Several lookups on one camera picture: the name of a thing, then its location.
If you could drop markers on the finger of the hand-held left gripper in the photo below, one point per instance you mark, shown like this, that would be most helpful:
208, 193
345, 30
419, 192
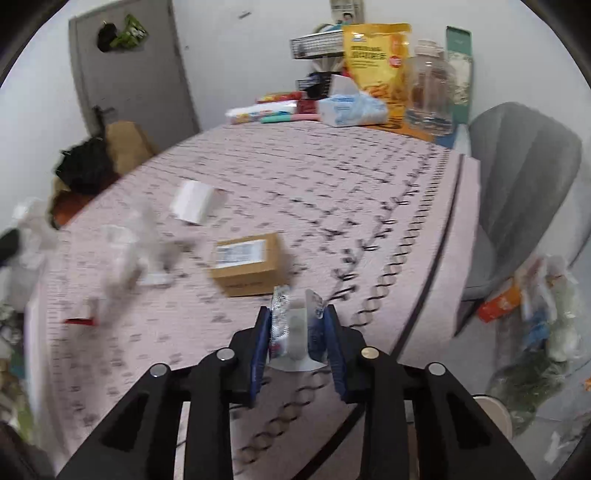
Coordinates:
8, 247

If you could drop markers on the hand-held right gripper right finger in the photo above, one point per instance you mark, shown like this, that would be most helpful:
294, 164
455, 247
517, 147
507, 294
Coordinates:
334, 353

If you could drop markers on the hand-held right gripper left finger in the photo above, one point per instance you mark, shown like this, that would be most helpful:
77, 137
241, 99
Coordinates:
261, 353

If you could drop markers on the silver blister pack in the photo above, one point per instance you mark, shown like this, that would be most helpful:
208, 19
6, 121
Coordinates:
295, 332

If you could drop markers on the white waste bin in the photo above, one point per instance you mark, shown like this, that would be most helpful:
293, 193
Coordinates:
496, 413

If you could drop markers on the wooden chair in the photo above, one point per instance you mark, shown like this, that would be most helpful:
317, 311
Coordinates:
71, 207

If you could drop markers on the small cardboard box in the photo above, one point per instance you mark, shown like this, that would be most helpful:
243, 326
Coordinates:
247, 267

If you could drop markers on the small red wrapper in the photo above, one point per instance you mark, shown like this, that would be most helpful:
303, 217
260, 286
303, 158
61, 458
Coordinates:
81, 320

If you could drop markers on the black cloth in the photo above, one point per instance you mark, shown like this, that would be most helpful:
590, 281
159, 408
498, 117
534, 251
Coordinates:
85, 164

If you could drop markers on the clear plastic wrapper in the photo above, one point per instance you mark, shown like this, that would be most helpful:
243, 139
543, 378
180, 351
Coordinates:
134, 258

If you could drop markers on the folded white paper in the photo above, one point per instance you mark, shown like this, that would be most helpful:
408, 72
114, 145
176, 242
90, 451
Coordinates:
196, 201

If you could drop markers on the orange packet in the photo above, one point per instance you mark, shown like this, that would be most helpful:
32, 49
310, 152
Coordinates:
498, 302

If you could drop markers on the patterned pink tablecloth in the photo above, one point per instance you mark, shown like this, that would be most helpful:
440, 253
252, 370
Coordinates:
300, 184

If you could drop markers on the grey door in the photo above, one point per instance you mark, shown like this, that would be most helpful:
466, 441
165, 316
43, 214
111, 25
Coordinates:
138, 83

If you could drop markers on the clear plastic garbage bag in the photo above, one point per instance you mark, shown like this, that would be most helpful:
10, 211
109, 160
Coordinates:
549, 332

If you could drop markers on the black hat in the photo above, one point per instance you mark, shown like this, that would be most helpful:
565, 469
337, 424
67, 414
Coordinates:
107, 36

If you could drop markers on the green and pink pen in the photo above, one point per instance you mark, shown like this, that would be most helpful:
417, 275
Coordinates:
288, 118

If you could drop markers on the white roll package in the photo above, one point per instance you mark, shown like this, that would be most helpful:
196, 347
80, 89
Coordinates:
258, 113

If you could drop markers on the blue tissue pack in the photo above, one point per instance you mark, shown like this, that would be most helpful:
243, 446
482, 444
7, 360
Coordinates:
351, 108

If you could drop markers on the green cloth bag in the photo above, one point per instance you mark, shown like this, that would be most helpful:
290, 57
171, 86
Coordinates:
131, 32

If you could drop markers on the grey chair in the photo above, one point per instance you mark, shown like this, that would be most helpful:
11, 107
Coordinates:
521, 184

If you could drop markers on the red and yellow box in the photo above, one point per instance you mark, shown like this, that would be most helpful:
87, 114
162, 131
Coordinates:
277, 97

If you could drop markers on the clear plastic jar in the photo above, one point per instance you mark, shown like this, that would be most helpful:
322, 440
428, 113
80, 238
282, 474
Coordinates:
429, 92

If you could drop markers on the yellow snack bag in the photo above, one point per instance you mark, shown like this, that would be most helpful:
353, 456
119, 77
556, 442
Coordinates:
376, 64

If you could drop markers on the tall green box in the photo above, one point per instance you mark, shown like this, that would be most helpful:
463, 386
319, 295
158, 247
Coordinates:
461, 60

